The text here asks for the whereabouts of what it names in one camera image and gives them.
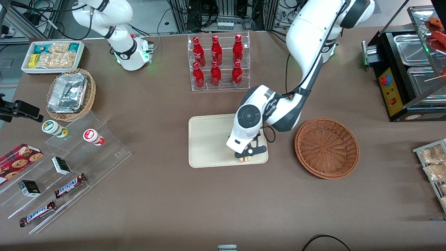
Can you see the round brown wicker basket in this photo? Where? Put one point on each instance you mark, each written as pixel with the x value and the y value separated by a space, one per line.
pixel 325 148

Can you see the red cookie box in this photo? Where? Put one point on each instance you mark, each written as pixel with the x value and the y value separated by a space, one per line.
pixel 17 162

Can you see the white rectangular snack bin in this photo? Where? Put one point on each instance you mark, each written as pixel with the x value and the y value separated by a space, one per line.
pixel 81 55

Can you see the red round knob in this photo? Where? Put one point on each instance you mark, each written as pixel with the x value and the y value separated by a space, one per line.
pixel 385 80

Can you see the yellow snack packet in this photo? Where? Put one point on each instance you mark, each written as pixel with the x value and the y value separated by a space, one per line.
pixel 33 61

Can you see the oval light wicker basket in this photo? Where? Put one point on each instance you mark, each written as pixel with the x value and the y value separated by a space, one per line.
pixel 91 94

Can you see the tray of wrapped snacks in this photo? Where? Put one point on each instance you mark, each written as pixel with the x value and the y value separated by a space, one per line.
pixel 432 184

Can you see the steel warmer pan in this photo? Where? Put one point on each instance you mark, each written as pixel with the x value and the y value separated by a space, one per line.
pixel 423 85
pixel 411 50

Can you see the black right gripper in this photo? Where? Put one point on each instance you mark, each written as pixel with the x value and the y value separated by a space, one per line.
pixel 21 108

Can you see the small teal snack packet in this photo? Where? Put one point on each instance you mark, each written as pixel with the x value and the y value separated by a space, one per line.
pixel 74 47

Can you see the green lid snack cup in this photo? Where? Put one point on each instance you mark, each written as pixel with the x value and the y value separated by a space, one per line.
pixel 52 127

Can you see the cream plastic tray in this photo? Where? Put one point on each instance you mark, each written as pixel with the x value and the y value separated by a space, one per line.
pixel 209 141

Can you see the Snickers bar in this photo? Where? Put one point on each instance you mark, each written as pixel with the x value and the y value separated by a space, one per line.
pixel 69 185
pixel 37 213

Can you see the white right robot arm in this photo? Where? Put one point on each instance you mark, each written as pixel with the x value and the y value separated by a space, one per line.
pixel 120 42

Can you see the black food warmer machine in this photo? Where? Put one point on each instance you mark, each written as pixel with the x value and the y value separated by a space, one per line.
pixel 397 109

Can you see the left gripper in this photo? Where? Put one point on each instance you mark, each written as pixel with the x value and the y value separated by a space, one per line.
pixel 258 136

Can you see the white power strip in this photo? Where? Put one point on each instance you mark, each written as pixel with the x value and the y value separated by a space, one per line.
pixel 225 25

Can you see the red lid snack cup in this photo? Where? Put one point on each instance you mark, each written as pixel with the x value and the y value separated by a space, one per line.
pixel 92 136

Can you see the red cola bottle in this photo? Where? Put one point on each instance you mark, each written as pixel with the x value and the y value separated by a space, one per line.
pixel 215 76
pixel 237 76
pixel 216 50
pixel 198 52
pixel 238 48
pixel 198 77

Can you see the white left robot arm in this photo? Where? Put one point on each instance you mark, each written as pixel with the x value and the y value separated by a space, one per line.
pixel 306 35

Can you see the small grey device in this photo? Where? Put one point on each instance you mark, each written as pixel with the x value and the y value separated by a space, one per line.
pixel 227 248

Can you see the clear acrylic bottle rack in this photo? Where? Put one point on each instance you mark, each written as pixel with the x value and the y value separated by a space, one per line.
pixel 223 87

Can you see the large clear bag of nuts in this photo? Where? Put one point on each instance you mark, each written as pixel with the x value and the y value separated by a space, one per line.
pixel 57 60

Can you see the small black box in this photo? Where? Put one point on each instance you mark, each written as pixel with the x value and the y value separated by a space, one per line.
pixel 29 188
pixel 61 166

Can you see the clear bag of crackers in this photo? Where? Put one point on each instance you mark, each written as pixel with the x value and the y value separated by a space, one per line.
pixel 432 155
pixel 436 172

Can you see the triangular sandwich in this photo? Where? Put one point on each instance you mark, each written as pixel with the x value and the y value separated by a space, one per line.
pixel 246 160

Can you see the aluminium foil tray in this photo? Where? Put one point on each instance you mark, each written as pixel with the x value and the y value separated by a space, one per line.
pixel 68 92

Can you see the clear acrylic stepped stand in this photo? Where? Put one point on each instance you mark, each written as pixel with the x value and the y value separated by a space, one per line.
pixel 104 157

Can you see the aluminium frame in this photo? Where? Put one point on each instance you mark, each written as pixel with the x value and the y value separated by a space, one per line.
pixel 21 21

